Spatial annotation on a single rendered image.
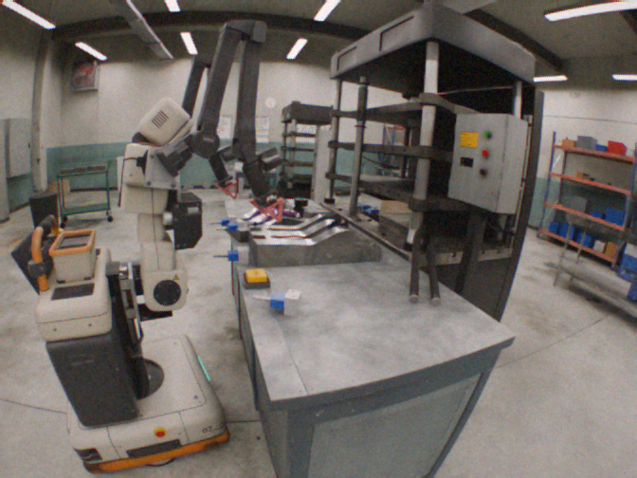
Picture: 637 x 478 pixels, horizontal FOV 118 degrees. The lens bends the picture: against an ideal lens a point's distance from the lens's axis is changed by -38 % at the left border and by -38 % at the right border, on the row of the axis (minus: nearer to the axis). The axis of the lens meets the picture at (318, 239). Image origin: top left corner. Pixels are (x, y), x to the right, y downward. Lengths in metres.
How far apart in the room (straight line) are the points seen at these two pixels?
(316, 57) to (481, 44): 7.43
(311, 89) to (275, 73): 1.07
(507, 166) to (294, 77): 7.69
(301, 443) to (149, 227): 0.81
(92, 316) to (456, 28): 1.83
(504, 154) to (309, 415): 1.12
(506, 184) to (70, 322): 1.59
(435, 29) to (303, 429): 1.54
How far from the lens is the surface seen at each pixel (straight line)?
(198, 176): 8.40
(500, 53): 1.85
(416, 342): 0.80
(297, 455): 0.81
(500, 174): 1.29
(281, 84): 8.53
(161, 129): 1.03
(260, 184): 0.97
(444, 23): 1.58
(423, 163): 1.45
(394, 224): 1.94
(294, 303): 0.81
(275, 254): 1.11
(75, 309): 0.99
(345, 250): 1.19
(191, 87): 1.36
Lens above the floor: 1.24
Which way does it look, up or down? 17 degrees down
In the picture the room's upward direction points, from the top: 5 degrees clockwise
